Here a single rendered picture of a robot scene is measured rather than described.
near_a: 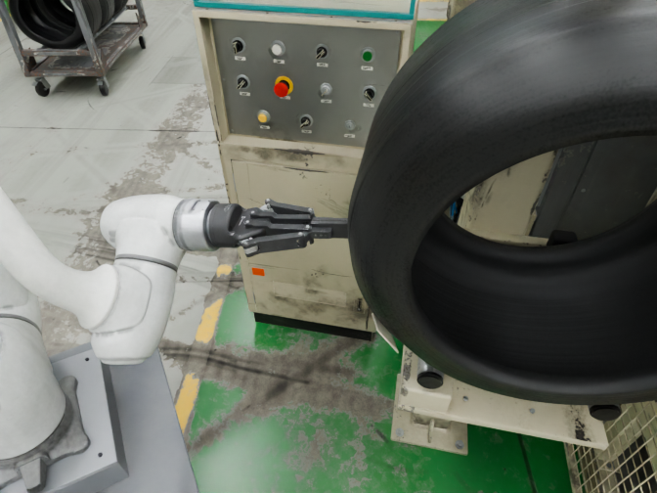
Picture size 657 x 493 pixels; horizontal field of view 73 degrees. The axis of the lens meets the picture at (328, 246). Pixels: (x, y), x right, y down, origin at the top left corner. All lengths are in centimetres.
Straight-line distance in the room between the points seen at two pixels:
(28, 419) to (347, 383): 118
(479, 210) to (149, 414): 85
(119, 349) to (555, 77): 66
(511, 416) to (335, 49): 94
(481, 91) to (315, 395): 150
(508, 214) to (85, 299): 80
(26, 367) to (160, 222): 33
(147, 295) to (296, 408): 113
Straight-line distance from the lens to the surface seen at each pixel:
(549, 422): 96
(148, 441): 109
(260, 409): 180
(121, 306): 74
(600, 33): 48
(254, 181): 146
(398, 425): 176
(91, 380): 112
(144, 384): 116
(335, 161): 134
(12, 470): 105
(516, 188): 98
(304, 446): 173
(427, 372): 80
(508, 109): 45
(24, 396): 92
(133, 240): 79
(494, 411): 93
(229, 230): 74
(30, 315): 104
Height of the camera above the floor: 159
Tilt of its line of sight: 43 degrees down
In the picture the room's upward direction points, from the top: straight up
